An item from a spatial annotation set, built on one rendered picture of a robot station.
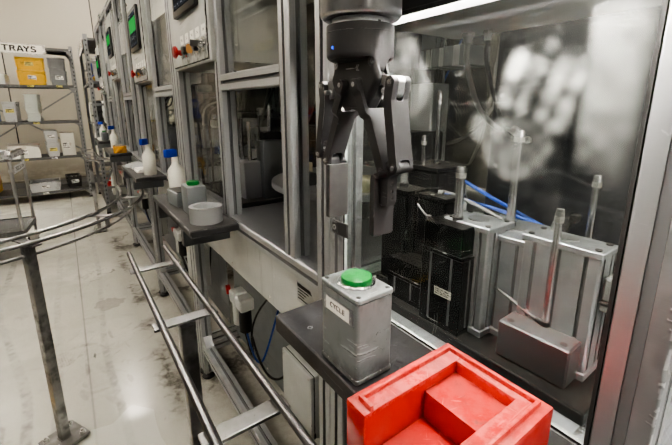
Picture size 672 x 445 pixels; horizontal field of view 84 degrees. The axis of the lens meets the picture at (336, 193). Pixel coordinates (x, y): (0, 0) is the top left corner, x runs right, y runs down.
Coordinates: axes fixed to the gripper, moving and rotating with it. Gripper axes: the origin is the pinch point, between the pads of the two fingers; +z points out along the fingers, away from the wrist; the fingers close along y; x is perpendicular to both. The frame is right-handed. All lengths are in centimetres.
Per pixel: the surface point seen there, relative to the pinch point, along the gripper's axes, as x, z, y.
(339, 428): -10, 54, 18
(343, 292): 3.1, 10.4, -1.4
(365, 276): -0.4, 9.4, -1.2
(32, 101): 58, -13, 598
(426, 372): -0.4, 16.5, -11.8
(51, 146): 46, 45, 592
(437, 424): 0.5, 20.6, -14.4
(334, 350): 3.1, 19.6, 0.5
